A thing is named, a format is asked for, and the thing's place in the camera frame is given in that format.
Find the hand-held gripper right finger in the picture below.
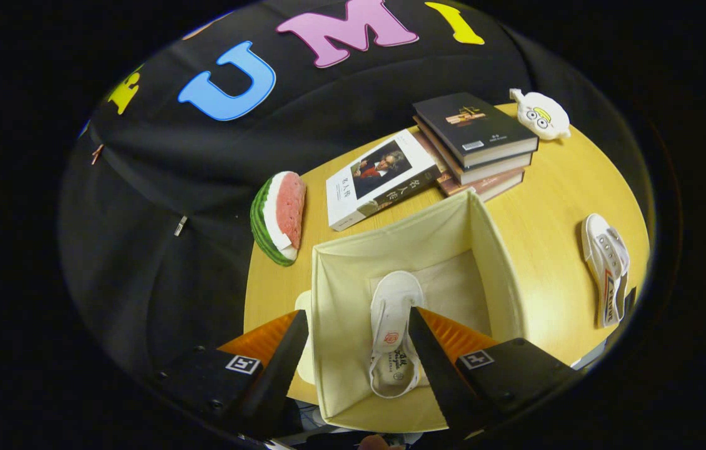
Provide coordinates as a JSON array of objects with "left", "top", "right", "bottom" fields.
[{"left": 407, "top": 306, "right": 582, "bottom": 441}]

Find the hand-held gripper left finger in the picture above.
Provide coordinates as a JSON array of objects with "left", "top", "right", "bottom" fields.
[{"left": 156, "top": 309, "right": 310, "bottom": 441}]

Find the white shoe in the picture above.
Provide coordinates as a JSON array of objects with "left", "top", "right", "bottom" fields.
[
  {"left": 581, "top": 213, "right": 632, "bottom": 329},
  {"left": 368, "top": 270, "right": 430, "bottom": 399}
]

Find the beige fabric storage box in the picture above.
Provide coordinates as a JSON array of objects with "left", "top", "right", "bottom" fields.
[{"left": 293, "top": 189, "right": 526, "bottom": 434}]

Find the watermelon slice toy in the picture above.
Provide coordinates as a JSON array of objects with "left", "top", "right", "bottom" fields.
[{"left": 250, "top": 171, "right": 307, "bottom": 267}]

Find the black backdrop cloth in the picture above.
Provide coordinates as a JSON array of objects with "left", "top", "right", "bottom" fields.
[{"left": 59, "top": 0, "right": 653, "bottom": 388}]

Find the reddish brown book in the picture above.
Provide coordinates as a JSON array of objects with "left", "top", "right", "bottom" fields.
[{"left": 412, "top": 130, "right": 526, "bottom": 203}]

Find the white portrait cover book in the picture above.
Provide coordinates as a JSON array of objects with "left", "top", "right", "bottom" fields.
[{"left": 326, "top": 129, "right": 442, "bottom": 232}]

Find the dark brown book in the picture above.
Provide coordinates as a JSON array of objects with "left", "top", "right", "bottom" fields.
[{"left": 413, "top": 116, "right": 533, "bottom": 186}]

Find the black cover book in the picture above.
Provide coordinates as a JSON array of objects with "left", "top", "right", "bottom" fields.
[{"left": 412, "top": 92, "right": 540, "bottom": 169}]

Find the white plush toy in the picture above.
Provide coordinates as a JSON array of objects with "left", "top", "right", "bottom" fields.
[{"left": 509, "top": 88, "right": 572, "bottom": 141}]

